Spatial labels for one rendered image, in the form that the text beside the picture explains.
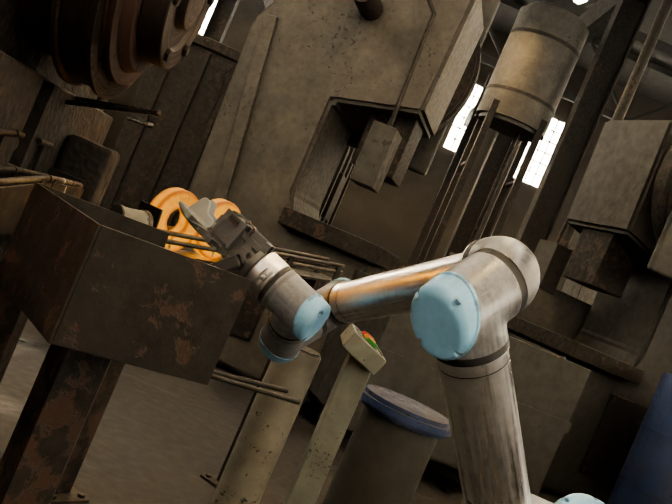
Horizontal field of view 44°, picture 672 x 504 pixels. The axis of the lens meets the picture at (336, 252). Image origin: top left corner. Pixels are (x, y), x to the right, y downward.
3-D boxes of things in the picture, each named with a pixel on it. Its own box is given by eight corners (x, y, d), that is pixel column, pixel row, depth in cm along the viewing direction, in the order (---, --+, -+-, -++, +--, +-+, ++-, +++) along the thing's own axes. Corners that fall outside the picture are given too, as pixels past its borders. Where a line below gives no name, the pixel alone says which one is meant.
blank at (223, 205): (200, 192, 204) (209, 196, 202) (241, 202, 217) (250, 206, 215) (180, 251, 206) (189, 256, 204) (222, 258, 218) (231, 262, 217)
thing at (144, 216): (102, 225, 186) (110, 200, 185) (132, 231, 193) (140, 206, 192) (118, 234, 182) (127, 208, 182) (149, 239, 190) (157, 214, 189)
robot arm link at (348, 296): (554, 211, 130) (328, 273, 186) (504, 244, 123) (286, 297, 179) (584, 278, 131) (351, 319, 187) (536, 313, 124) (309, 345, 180)
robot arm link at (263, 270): (265, 300, 169) (251, 298, 159) (248, 283, 170) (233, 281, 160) (294, 267, 168) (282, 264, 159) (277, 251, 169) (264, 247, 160)
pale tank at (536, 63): (382, 339, 992) (531, -8, 990) (376, 331, 1084) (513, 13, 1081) (452, 369, 994) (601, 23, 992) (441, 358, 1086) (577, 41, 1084)
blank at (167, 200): (155, 180, 191) (164, 184, 190) (201, 192, 204) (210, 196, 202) (134, 244, 193) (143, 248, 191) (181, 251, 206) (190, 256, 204)
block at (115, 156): (20, 235, 173) (66, 129, 173) (34, 236, 181) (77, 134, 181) (68, 256, 173) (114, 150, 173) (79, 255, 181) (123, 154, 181)
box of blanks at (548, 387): (328, 451, 348) (402, 281, 347) (288, 395, 427) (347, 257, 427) (529, 522, 377) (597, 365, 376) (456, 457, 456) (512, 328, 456)
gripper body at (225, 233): (237, 210, 171) (279, 249, 168) (210, 241, 171) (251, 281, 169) (226, 205, 163) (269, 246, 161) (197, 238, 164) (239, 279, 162)
